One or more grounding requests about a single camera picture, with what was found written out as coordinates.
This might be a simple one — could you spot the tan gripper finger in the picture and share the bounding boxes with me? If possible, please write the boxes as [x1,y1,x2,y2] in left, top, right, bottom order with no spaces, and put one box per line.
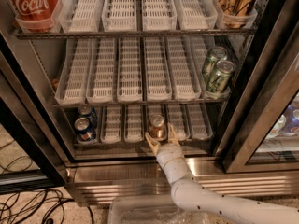
[145,133,161,155]
[167,123,179,146]

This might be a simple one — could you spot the orange soda can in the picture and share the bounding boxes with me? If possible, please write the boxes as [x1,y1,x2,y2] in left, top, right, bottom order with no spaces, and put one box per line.
[149,115,166,140]

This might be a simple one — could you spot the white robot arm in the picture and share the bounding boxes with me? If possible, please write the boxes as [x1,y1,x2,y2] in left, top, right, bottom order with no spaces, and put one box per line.
[145,123,299,224]

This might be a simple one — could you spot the bottom metal shelf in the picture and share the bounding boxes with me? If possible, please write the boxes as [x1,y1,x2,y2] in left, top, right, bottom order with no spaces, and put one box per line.
[74,139,210,151]

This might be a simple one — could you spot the metal shelf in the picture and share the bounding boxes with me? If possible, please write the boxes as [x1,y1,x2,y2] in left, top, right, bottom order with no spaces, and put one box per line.
[74,139,210,151]
[52,98,228,108]
[13,27,257,40]

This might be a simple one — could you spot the middle metal shelf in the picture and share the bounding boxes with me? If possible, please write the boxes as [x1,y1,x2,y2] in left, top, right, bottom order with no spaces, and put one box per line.
[52,98,228,108]

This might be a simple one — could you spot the front green can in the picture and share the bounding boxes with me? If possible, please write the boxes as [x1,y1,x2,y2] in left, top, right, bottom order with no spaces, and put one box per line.
[206,60,235,93]

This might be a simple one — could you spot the green can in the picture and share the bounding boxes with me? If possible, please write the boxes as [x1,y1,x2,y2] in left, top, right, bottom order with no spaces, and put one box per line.
[202,46,228,81]
[206,60,235,93]

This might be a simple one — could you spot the front blue Pepsi can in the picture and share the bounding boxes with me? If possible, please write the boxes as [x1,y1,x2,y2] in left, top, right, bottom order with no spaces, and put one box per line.
[74,118,96,142]

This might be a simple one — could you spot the blue pepsi can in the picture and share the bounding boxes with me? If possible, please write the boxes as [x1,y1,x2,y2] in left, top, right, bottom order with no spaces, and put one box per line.
[78,105,98,128]
[74,118,96,142]

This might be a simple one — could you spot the rear blue Pepsi can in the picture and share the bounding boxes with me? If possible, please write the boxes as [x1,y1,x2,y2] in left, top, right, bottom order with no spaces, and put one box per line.
[78,105,98,128]

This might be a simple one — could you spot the steel fridge base grille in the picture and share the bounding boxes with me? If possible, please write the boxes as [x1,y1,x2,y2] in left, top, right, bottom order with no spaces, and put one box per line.
[65,158,299,206]

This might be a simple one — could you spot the rear green can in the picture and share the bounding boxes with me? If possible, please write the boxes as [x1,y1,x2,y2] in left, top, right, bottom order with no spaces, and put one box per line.
[202,46,228,81]

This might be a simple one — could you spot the glass fridge door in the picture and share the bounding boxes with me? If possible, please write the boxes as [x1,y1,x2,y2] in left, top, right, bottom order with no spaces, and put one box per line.
[223,27,299,173]

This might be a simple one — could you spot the white can behind door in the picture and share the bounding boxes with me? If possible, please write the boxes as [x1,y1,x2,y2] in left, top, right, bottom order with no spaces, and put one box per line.
[266,115,286,139]

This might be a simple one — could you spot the blue can behind door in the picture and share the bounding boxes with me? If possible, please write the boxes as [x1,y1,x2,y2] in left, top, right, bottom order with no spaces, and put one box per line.
[281,105,299,135]

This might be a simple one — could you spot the gold tan can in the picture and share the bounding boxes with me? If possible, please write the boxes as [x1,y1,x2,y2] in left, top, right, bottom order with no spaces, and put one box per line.
[213,0,257,29]

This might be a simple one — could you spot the top metal shelf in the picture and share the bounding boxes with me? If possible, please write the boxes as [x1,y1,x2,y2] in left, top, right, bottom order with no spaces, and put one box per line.
[13,27,257,40]

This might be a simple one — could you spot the red Coca-Cola can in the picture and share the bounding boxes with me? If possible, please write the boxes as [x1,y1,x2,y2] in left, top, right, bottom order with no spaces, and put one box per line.
[11,0,61,33]

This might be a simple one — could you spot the clear plastic bin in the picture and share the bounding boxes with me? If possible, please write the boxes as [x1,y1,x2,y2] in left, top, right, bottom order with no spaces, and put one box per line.
[108,195,210,224]

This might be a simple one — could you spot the black floor cables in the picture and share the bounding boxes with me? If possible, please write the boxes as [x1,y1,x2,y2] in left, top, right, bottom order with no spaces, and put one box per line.
[0,139,95,224]

